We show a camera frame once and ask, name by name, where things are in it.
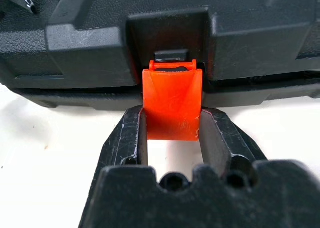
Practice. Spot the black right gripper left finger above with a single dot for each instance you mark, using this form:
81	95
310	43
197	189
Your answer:
127	137

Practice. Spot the black plastic tool case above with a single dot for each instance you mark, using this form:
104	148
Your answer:
250	37

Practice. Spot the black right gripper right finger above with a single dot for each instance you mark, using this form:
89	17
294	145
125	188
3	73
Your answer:
225	135

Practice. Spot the orange case latch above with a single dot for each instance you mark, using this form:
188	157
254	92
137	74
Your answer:
172	100

